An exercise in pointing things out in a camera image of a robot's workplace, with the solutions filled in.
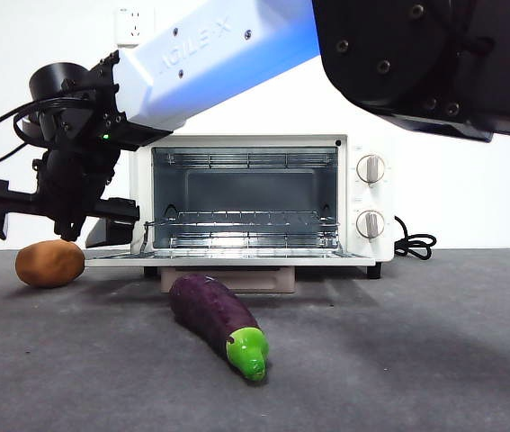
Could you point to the white toaster oven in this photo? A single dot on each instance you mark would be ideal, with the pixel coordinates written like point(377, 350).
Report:
point(371, 198)

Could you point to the purple eggplant with green stem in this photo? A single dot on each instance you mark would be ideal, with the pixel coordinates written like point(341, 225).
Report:
point(209, 315)

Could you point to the beige oven knob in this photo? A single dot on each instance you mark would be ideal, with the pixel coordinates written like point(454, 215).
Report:
point(370, 224)
point(371, 169)

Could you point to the brown potato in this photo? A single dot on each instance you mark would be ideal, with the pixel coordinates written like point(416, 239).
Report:
point(47, 265)

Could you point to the white wall socket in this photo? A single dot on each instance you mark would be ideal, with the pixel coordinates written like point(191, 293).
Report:
point(128, 27)

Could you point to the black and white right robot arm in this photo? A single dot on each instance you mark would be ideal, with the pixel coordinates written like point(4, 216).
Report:
point(214, 58)

